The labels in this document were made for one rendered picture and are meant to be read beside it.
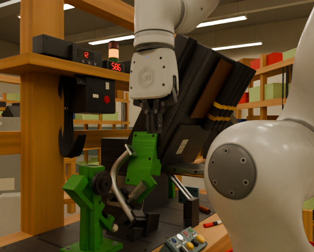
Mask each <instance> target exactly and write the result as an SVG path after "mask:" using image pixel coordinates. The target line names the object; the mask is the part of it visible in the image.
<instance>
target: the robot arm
mask: <svg viewBox="0 0 314 252"><path fill-rule="evenodd" d="M219 2H220V0H134V42H133V46H134V48H136V49H137V50H136V53H134V54H133V57H132V62H131V69H130V80H129V96H130V98H131V99H133V105H134V106H137V107H141V109H142V110H143V111H144V114H146V128H147V133H148V134H161V133H162V115H163V114H165V111H166V109H167V108H168V107H169V106H172V105H175V104H177V102H178V100H177V96H178V91H179V80H178V68H177V61H176V56H175V52H174V51H173V49H174V34H178V35H184V34H187V33H189V32H191V31H193V30H194V29H195V28H196V27H198V26H199V25H200V24H201V23H202V22H203V21H204V20H205V19H206V18H207V17H208V16H209V15H210V14H211V13H212V12H213V11H214V9H215V8H216V7H217V5H218V3H219ZM204 183H205V189H206V193H207V196H208V198H209V200H210V203H211V205H212V206H213V208H214V210H215V212H216V213H217V215H218V216H219V218H220V220H221V221H222V223H223V225H224V226H225V228H226V230H227V233H228V235H229V237H230V240H231V244H232V250H233V252H314V247H313V246H312V245H311V244H310V243H309V241H308V239H307V237H306V234H305V231H304V227H303V221H302V207H303V203H304V201H306V200H308V199H310V198H313V197H314V7H313V9H312V11H311V13H310V16H309V18H308V20H307V22H306V25H305V27H304V29H303V32H302V35H301V37H300V40H299V43H298V46H297V49H296V53H295V57H294V62H293V69H292V79H291V84H290V89H289V93H288V97H287V100H286V103H285V105H284V108H283V110H282V112H281V114H280V115H279V117H278V118H277V119H276V120H249V121H243V122H240V123H237V124H234V125H232V126H230V127H228V128H226V129H225V130H223V131H222V132H221V133H220V134H219V135H218V136H217V137H216V138H215V139H214V141H213V142H212V144H211V146H210V148H209V151H208V154H207V157H206V161H205V167H204Z"/></svg>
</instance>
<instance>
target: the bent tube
mask: <svg viewBox="0 0 314 252"><path fill-rule="evenodd" d="M125 147H126V149H127V150H126V151H125V152H124V153H123V154H122V155H121V156H120V157H119V158H118V159H117V160H116V161H115V163H114V164H113V166H112V168H111V171H110V175H111V177H112V187H111V190H112V192H113V194H114V196H115V198H116V199H117V201H118V203H119V204H120V206H121V208H122V209H123V211H124V213H125V215H126V216H127V218H128V220H129V221H130V222H131V221H132V220H133V219H134V217H133V215H132V214H131V212H130V211H131V210H132V208H131V206H130V205H127V204H126V202H125V201H126V198H125V197H124V195H123V193H122V192H121V190H120V188H119V187H118V183H117V175H118V171H119V169H120V167H121V166H122V165H123V164H124V163H125V162H126V161H127V160H128V159H129V158H130V157H131V156H133V157H137V156H138V155H137V154H136V152H135V150H134V149H133V147H132V146H131V145H128V144H125Z"/></svg>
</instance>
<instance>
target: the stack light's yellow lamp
mask: <svg viewBox="0 0 314 252"><path fill-rule="evenodd" d="M109 58H119V51H118V50H117V49H110V50H109Z"/></svg>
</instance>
